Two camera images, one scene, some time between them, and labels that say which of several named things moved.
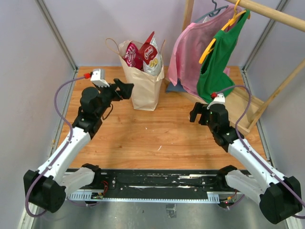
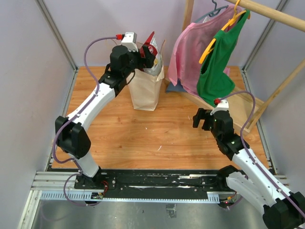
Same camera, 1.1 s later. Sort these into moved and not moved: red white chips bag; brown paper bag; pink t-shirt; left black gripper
Moved: left black gripper
Not moved: red white chips bag; pink t-shirt; brown paper bag
